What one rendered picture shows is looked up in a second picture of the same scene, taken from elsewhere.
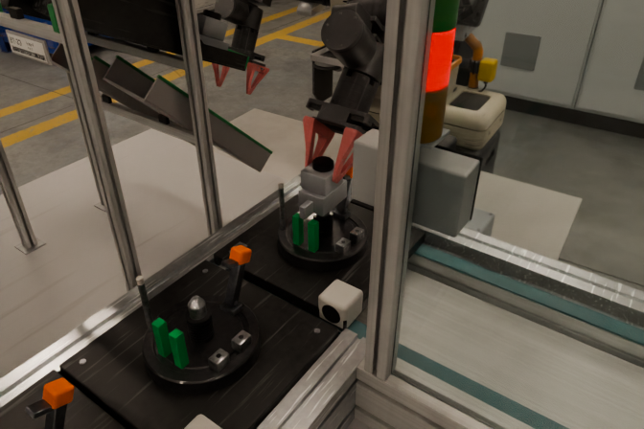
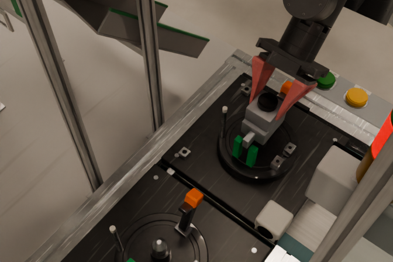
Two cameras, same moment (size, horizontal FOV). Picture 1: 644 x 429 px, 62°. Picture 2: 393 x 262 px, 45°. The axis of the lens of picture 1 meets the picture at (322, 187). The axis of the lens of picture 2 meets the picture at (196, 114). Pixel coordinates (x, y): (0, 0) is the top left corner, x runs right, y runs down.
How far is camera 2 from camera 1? 0.32 m
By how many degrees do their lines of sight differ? 23
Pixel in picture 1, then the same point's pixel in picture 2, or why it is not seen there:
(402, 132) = (374, 211)
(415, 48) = not seen: outside the picture
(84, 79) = (50, 57)
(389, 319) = not seen: outside the picture
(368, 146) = (331, 176)
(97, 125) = (62, 88)
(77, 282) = (40, 151)
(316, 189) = (259, 125)
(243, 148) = (184, 44)
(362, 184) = (317, 193)
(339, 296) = (273, 220)
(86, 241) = (40, 106)
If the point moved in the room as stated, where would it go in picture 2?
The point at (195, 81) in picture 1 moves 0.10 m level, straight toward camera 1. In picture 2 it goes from (147, 14) to (157, 66)
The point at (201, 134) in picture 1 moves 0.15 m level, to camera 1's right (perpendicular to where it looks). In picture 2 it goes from (150, 54) to (244, 59)
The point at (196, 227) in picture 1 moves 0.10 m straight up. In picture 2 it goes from (135, 93) to (131, 63)
